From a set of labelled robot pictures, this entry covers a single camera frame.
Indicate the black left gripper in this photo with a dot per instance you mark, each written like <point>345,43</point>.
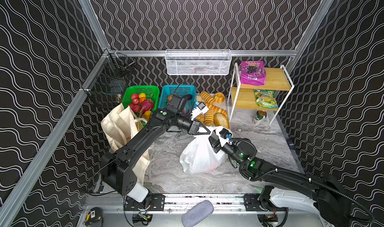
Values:
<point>193,126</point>

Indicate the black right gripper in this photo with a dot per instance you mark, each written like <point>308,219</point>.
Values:
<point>215,141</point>

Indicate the white plastic bag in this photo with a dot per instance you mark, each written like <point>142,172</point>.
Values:
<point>199,155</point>

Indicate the cream canvas tote bag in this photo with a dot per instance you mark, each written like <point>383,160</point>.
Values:
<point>120,126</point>

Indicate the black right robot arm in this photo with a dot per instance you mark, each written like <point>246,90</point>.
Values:
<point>329,196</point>

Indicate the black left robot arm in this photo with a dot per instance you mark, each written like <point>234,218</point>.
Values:
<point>117,168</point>

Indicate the striped bread roll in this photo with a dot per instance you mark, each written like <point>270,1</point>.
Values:
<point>209,118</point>

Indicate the oval golden bread loaf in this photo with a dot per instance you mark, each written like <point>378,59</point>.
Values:
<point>220,120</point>

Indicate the beige bread tray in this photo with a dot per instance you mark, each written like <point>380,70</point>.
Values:
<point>205,97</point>

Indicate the long striped bread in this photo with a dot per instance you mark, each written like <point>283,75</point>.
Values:
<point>216,109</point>

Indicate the pumpkin shaped bread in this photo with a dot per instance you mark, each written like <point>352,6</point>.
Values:
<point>219,98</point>

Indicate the green white can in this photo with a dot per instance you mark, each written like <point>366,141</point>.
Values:
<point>259,117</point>

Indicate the teal plastic basket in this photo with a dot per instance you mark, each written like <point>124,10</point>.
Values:
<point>181,91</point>

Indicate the pink dragon fruit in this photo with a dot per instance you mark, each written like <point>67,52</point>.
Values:
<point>146,105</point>

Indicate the green yellow snack bag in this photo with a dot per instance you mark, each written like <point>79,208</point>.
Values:
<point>265,99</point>

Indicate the green plastic basket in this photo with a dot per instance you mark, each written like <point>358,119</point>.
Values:
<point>135,95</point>

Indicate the white wooden two-tier shelf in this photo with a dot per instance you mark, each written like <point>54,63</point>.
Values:
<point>241,96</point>

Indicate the left purple snack bag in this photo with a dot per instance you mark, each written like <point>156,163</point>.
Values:
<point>253,73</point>

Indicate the grey cloth pad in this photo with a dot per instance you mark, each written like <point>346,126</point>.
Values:
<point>197,213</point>

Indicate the yellow black tape measure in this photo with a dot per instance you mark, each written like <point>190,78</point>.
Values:
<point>94,218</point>

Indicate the white wire wall basket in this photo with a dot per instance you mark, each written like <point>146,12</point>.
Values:
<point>198,62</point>

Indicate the black wire wall basket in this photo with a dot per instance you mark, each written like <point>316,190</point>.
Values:
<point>109,86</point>

